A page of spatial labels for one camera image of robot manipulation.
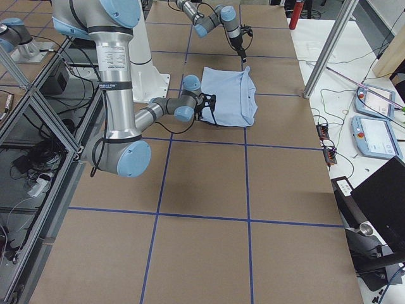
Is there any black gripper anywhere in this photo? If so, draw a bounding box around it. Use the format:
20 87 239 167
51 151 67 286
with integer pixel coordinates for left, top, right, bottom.
229 34 247 63
194 96 206 121

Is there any light blue t-shirt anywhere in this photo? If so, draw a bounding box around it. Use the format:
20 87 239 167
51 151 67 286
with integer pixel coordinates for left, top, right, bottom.
201 66 258 127

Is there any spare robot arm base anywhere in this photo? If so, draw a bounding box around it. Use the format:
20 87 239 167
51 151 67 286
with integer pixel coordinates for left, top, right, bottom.
1 17 45 64

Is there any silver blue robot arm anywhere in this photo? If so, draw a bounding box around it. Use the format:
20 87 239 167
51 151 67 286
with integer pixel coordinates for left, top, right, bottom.
167 0 254 63
51 1 204 177

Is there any red bottle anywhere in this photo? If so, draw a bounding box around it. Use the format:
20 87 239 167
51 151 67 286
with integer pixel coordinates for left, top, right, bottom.
289 0 304 30

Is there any small electronics board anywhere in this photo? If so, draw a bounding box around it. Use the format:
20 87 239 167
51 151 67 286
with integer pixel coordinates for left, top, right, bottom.
316 124 330 140

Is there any upper teach pendant tablet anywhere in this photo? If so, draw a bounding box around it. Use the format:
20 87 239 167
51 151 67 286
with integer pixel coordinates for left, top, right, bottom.
354 84 396 118

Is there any teach pendant tablet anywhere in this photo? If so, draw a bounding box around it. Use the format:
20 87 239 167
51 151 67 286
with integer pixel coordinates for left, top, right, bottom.
354 84 396 118
351 115 402 160

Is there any lower teach pendant tablet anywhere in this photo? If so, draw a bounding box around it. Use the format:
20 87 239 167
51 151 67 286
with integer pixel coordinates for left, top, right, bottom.
351 115 402 160

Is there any black monitor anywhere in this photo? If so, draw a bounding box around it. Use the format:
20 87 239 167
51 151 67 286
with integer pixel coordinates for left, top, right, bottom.
331 156 404 291

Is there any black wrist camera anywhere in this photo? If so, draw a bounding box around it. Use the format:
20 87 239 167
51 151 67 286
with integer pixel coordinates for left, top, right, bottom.
239 25 253 38
202 93 218 126

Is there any aluminium frame post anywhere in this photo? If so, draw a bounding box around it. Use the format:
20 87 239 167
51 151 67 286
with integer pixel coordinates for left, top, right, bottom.
303 0 359 99

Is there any aluminium frame rack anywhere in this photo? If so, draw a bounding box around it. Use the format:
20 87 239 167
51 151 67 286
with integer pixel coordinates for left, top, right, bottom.
1 36 103 303

